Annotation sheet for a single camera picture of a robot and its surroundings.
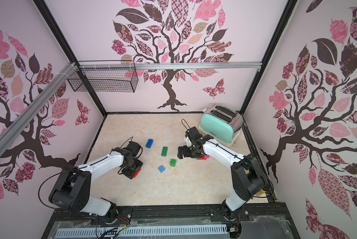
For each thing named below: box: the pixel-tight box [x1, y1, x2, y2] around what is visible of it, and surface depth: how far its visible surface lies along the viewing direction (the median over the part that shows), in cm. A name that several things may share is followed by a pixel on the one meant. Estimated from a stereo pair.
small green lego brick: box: [169, 158, 177, 167], surface depth 92 cm
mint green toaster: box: [197, 103, 244, 147], surface depth 96 cm
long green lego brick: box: [161, 146, 169, 157], surface depth 98 cm
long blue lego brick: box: [145, 138, 154, 149], surface depth 102 cm
